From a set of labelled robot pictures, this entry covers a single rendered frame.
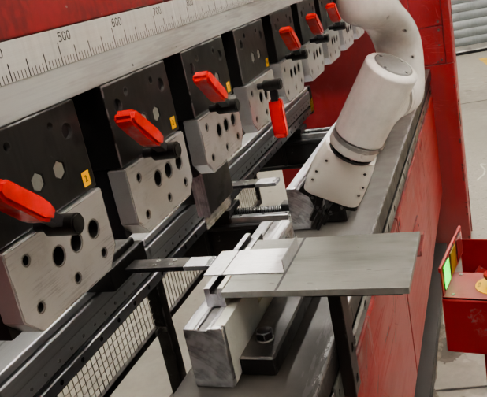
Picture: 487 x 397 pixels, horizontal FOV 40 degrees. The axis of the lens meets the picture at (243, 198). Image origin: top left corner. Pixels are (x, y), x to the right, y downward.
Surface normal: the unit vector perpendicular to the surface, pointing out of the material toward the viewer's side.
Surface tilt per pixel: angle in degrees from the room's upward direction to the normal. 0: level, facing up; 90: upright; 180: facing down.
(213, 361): 90
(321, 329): 0
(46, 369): 90
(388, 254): 0
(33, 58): 90
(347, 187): 109
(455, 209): 90
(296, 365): 0
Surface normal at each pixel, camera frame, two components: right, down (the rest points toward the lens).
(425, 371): -0.19, -0.93
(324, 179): -0.26, 0.58
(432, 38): -0.31, 0.36
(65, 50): 0.93, -0.07
